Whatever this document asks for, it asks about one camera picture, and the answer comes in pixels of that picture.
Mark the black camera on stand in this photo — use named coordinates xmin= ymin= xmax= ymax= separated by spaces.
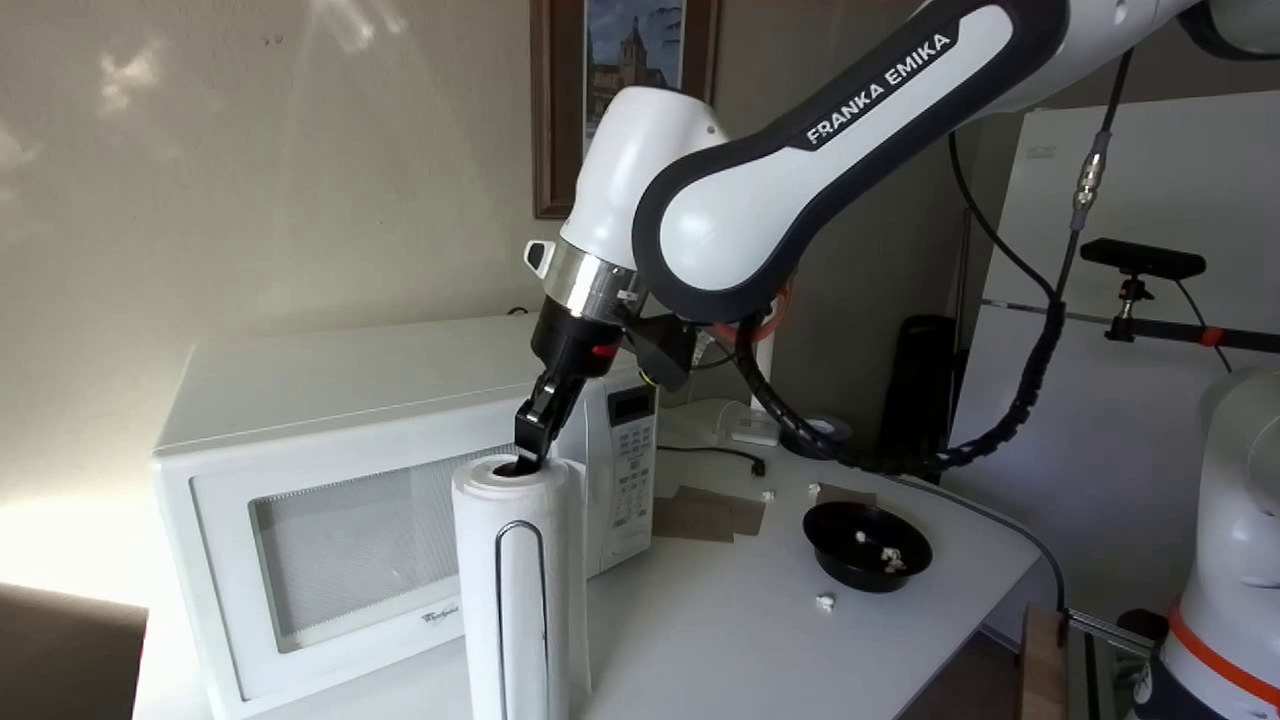
xmin=984 ymin=237 xmax=1280 ymax=359

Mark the wooden framed picture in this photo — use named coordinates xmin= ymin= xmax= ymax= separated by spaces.
xmin=529 ymin=0 xmax=732 ymax=222

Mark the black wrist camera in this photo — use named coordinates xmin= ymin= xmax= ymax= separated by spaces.
xmin=618 ymin=308 xmax=700 ymax=396

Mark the black robot cable hose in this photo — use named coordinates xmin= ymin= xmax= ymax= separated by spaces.
xmin=727 ymin=51 xmax=1139 ymax=488

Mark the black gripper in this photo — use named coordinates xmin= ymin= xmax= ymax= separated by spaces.
xmin=512 ymin=297 xmax=629 ymax=476

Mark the black tape roll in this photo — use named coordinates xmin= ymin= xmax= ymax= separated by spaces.
xmin=778 ymin=412 xmax=858 ymax=465

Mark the white microwave oven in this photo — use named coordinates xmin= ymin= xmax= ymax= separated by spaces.
xmin=147 ymin=308 xmax=664 ymax=720

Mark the black bowl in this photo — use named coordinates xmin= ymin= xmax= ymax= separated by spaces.
xmin=798 ymin=497 xmax=934 ymax=597

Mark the large brown cardboard piece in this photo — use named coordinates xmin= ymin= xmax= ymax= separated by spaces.
xmin=810 ymin=478 xmax=887 ymax=512

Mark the white paper towel roll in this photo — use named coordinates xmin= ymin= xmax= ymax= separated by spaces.
xmin=449 ymin=446 xmax=594 ymax=720

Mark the small brown cardboard piece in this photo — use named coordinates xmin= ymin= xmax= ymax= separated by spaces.
xmin=672 ymin=485 xmax=771 ymax=541
xmin=649 ymin=488 xmax=753 ymax=546

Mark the black power cord with plug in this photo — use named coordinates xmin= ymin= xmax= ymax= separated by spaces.
xmin=654 ymin=439 xmax=771 ymax=478

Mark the tall black upright object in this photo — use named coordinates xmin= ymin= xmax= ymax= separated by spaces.
xmin=874 ymin=312 xmax=969 ymax=471

